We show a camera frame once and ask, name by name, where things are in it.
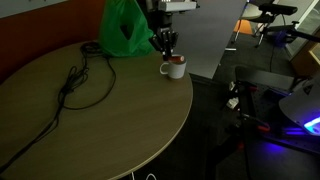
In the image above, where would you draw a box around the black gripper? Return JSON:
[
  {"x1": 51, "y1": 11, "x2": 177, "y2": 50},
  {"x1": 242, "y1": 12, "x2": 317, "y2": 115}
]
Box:
[{"x1": 148, "y1": 27, "x2": 179, "y2": 62}]

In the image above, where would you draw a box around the orange marker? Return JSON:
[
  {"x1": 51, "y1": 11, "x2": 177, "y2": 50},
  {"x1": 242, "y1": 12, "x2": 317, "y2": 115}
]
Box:
[{"x1": 168, "y1": 55, "x2": 186, "y2": 63}]

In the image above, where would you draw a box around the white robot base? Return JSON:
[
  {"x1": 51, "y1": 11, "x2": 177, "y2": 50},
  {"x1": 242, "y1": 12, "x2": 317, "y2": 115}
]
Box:
[{"x1": 278, "y1": 73, "x2": 320, "y2": 137}]

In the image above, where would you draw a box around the white ceramic mug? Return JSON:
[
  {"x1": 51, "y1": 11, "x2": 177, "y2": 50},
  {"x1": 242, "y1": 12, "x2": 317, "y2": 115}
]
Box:
[{"x1": 159, "y1": 54, "x2": 188, "y2": 81}]

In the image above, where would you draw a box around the grey divider panel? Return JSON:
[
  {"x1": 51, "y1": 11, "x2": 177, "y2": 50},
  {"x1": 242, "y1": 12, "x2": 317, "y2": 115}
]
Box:
[{"x1": 162, "y1": 0, "x2": 248, "y2": 80}]

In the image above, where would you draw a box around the green plastic bag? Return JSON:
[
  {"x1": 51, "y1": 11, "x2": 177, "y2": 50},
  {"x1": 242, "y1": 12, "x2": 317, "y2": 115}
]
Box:
[{"x1": 97, "y1": 0, "x2": 158, "y2": 59}]

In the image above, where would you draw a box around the orange seat chair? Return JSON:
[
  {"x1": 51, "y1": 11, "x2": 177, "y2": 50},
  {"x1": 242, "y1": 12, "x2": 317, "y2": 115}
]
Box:
[{"x1": 232, "y1": 0, "x2": 264, "y2": 44}]

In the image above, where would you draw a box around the black mounting platform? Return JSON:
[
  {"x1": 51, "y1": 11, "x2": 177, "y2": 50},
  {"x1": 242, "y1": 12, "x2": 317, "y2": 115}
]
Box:
[{"x1": 233, "y1": 65, "x2": 320, "y2": 156}]

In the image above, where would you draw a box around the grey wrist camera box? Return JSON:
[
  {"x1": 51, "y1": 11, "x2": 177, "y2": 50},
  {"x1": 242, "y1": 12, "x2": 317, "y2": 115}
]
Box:
[{"x1": 157, "y1": 0, "x2": 198, "y2": 13}]

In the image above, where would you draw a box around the black cable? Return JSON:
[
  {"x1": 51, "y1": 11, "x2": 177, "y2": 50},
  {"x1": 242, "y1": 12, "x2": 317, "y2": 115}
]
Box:
[{"x1": 0, "y1": 41, "x2": 117, "y2": 174}]

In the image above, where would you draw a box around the red handled clamp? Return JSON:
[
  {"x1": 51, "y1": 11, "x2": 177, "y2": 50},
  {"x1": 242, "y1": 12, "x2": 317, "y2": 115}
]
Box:
[{"x1": 240, "y1": 112, "x2": 271, "y2": 133}]

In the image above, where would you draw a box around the black camera on stand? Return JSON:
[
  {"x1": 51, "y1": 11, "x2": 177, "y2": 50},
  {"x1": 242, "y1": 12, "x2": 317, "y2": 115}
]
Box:
[{"x1": 257, "y1": 2, "x2": 320, "y2": 44}]

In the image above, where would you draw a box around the white cable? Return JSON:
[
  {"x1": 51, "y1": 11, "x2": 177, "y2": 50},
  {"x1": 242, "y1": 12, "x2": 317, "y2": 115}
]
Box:
[{"x1": 129, "y1": 171, "x2": 158, "y2": 180}]

